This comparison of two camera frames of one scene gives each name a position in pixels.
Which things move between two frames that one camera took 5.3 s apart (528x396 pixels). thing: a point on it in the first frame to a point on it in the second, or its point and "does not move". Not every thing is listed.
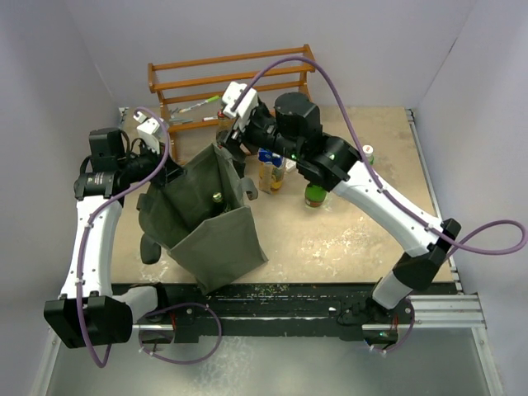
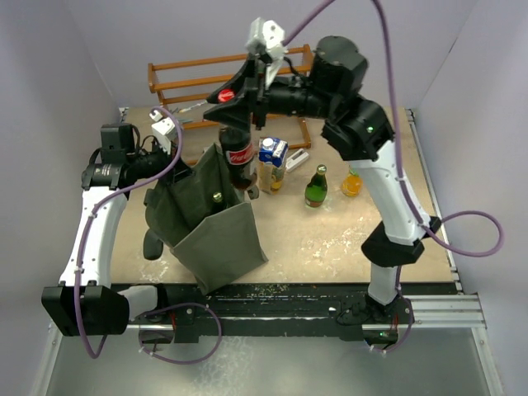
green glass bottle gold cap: x=314 y=195 does not move
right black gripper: x=243 y=134 to x=246 y=84
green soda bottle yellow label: x=218 y=206 does not move
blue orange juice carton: x=271 y=172 does not move
